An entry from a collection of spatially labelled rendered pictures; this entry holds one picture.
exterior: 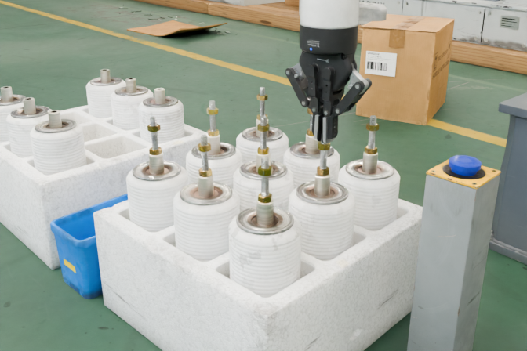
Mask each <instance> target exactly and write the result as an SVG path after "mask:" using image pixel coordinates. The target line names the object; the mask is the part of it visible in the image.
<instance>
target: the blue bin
mask: <svg viewBox="0 0 527 351"><path fill-rule="evenodd" d="M127 200H128V194H124V195H122V196H119V197H116V198H113V199H110V200H108V201H105V202H102V203H99V204H95V205H93V206H91V207H88V208H84V209H82V210H80V211H77V212H73V213H71V214H69V215H65V216H62V217H59V218H58V219H54V220H53V221H52V222H51V223H50V228H51V231H52V232H53V233H54V236H55V240H56V247H57V251H58V256H59V259H60V266H61V270H62V274H63V279H64V282H65V283H67V284H68V285H69V286H70V287H72V288H73V289H74V290H75V291H76V292H77V293H79V294H80V295H81V296H82V297H83V298H85V299H93V298H95V297H97V296H99V295H102V294H103V290H102V284H101V276H100V264H99V257H98V251H97V243H96V231H95V224H94V217H93V213H94V212H97V211H99V210H101V209H104V208H111V207H113V206H114V205H115V204H118V203H121V202H123V201H127Z"/></svg>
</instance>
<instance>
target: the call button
mask: <svg viewBox="0 0 527 351"><path fill-rule="evenodd" d="M481 166H482V163H481V162H480V161H479V160H478V159H477V158H475V157H471V156H467V155H456V156H453V157H451V158H450V159H449V167H450V168H451V170H452V172H454V173H456V174H458V175H462V176H472V175H475V174H476V173H477V171H479V170H480V169H481Z"/></svg>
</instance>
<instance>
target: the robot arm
mask: <svg viewBox="0 0 527 351"><path fill-rule="evenodd" d="M386 18H387V8H386V6H385V5H384V4H376V3H368V2H367V3H366V2H360V1H359V0H300V48H301V49H302V53H301V55H300V58H299V63H298V64H297V65H295V66H294V67H290V68H287V69H286V70H285V74H286V76H287V78H288V79H289V82H290V84H291V86H292V87H293V90H294V92H295V93H296V96H297V98H298V100H299V101H300V103H301V105H302V107H308V108H309V109H311V112H312V113H313V119H312V133H313V135H314V140H317V141H321V135H322V142H323V143H330V142H332V141H333V140H334V139H335V137H336V136H337V134H338V115H341V114H343V113H345V112H348V111H350V110H351V109H352V108H353V107H354V106H355V104H356V103H357V102H358V101H359V100H360V99H361V98H362V97H363V95H364V94H365V93H366V92H367V90H368V89H369V88H370V87H371V85H372V82H371V80H370V79H369V78H366V79H364V78H363V77H362V76H361V75H360V74H359V73H358V72H357V69H358V65H357V63H356V61H355V58H354V55H355V51H356V48H357V44H358V21H359V20H365V21H383V20H386ZM350 80H351V81H350ZM349 81H350V83H349V86H348V88H349V89H350V90H349V91H348V92H347V94H346V95H345V96H343V95H344V87H345V85H346V84H347V83H348V82H349ZM305 93H306V94H305ZM342 97H343V99H342Z"/></svg>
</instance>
